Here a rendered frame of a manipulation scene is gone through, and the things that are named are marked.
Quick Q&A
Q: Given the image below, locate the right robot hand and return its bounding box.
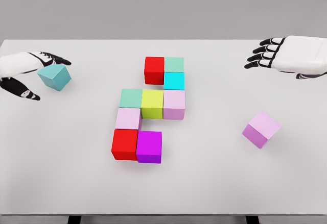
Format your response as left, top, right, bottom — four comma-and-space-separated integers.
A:
244, 35, 327, 80

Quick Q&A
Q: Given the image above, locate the mint green cube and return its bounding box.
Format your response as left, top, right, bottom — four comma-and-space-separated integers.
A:
119, 89, 143, 109
164, 57, 185, 73

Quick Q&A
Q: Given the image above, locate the yellow-green cube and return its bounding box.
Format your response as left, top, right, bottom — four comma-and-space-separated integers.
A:
141, 89, 165, 119

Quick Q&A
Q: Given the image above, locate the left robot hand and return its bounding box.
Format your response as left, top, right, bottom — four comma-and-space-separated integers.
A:
0, 51, 72, 102

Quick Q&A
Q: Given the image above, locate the light pink cube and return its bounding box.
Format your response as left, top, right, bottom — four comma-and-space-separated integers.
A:
242, 111, 282, 150
114, 107, 143, 131
162, 89, 186, 120

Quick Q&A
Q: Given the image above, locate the teal cube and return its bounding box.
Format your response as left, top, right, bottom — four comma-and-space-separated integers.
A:
37, 64, 72, 92

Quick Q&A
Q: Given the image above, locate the magenta cube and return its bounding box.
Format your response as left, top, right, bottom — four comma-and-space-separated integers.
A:
136, 131, 162, 164

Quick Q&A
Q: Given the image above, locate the cyan cube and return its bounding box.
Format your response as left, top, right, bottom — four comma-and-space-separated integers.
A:
163, 71, 185, 91

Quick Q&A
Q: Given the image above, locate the red cube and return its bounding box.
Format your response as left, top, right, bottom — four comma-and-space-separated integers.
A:
144, 56, 165, 85
111, 129, 139, 161

